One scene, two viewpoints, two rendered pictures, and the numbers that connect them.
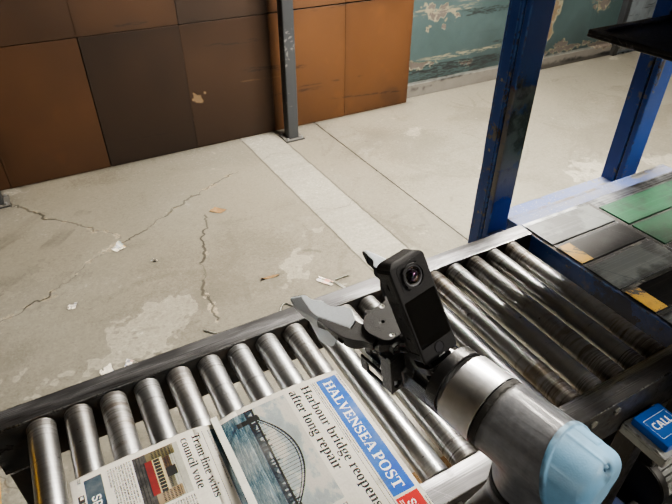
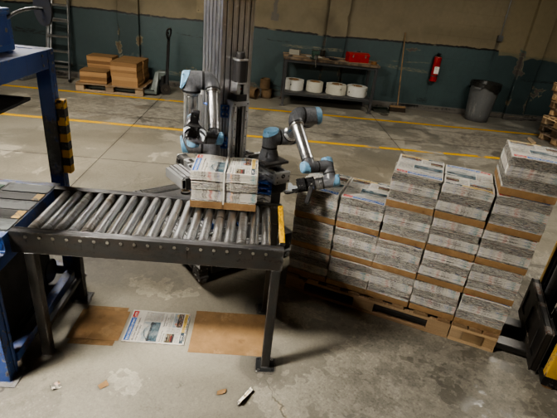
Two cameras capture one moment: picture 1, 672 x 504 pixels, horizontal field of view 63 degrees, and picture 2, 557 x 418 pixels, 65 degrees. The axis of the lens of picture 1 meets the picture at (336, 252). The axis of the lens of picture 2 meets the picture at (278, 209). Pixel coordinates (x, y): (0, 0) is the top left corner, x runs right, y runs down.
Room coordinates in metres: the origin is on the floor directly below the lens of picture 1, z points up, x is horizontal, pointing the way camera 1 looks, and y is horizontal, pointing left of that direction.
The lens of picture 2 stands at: (2.36, 1.40, 1.96)
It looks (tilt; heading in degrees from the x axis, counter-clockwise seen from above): 26 degrees down; 205
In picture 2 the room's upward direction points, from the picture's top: 6 degrees clockwise
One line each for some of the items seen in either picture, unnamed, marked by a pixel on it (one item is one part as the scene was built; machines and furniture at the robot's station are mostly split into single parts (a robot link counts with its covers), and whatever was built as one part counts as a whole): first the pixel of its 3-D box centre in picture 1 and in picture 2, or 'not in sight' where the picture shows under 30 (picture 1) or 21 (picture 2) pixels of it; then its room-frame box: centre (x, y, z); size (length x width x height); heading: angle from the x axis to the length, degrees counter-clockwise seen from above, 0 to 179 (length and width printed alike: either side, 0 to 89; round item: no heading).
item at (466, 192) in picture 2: not in sight; (462, 194); (-0.41, 1.35, 0.95); 0.38 x 0.29 x 0.23; 6
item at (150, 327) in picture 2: not in sight; (157, 327); (0.74, -0.10, 0.00); 0.37 x 0.28 x 0.01; 119
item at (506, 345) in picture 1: (493, 333); (99, 215); (0.88, -0.35, 0.77); 0.47 x 0.05 x 0.05; 29
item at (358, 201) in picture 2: not in sight; (377, 249); (-0.36, 0.92, 0.42); 1.17 x 0.39 x 0.83; 97
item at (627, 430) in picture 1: (657, 434); not in sight; (0.68, -0.65, 0.69); 0.10 x 0.10 x 0.03; 29
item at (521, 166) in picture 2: not in sight; (499, 249); (-0.44, 1.64, 0.65); 0.39 x 0.30 x 1.29; 7
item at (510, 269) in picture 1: (555, 305); (62, 211); (0.98, -0.52, 0.77); 0.47 x 0.05 x 0.05; 29
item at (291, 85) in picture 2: not in sight; (327, 77); (-5.92, -1.74, 0.55); 1.80 x 0.70 x 1.09; 119
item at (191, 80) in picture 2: not in sight; (191, 113); (0.09, -0.35, 1.19); 0.15 x 0.12 x 0.55; 129
